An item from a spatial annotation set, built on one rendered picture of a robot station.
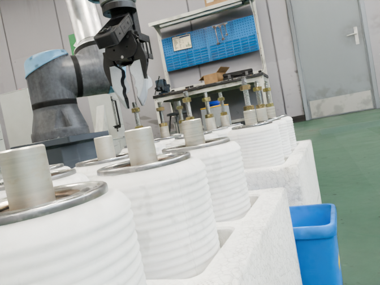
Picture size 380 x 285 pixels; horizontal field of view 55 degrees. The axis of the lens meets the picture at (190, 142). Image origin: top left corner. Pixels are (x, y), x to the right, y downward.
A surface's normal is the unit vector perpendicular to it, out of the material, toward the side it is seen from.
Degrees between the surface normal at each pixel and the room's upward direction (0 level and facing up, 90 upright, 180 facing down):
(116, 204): 57
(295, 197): 90
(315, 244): 92
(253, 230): 0
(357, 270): 0
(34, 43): 90
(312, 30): 90
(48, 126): 72
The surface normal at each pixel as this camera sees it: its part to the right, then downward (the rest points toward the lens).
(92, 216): 0.58, -0.62
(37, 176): 0.75, -0.11
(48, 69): 0.33, -0.01
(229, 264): -0.18, -0.98
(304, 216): -0.37, 0.08
